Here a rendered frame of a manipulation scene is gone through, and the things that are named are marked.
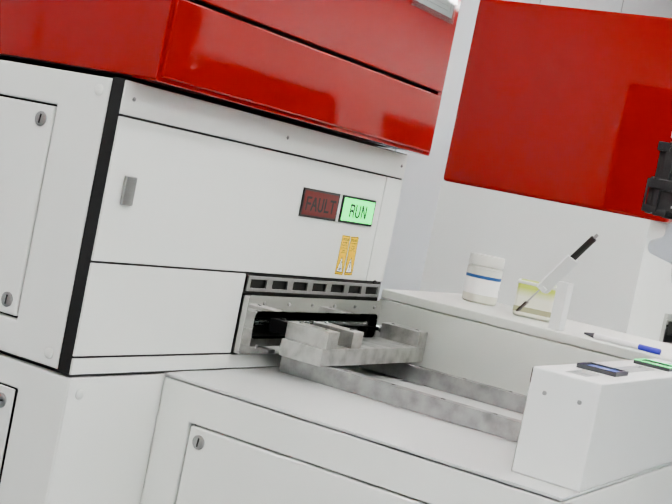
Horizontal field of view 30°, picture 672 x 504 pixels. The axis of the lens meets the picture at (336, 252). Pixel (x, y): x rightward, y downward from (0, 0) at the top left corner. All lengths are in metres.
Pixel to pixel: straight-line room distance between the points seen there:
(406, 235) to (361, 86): 3.61
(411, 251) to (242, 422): 3.99
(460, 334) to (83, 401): 0.81
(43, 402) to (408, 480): 0.50
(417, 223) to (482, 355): 3.49
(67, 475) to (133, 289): 0.27
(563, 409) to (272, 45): 0.67
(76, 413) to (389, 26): 0.84
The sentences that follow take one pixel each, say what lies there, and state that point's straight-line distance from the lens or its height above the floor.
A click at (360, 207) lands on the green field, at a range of 2.23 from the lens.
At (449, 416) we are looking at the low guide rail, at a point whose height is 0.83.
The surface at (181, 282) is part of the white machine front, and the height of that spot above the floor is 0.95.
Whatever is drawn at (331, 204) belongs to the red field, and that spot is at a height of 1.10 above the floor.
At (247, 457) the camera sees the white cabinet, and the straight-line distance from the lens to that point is 1.78.
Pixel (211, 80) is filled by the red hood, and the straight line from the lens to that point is 1.74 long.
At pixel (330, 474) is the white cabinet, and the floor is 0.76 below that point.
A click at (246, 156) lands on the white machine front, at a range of 1.91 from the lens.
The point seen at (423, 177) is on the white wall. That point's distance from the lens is 5.70.
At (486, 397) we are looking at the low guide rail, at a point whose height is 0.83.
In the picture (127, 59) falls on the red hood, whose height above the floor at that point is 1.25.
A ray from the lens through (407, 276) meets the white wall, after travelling 5.75.
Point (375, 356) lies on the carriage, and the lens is 2.14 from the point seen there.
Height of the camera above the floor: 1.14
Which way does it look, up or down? 3 degrees down
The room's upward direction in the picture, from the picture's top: 11 degrees clockwise
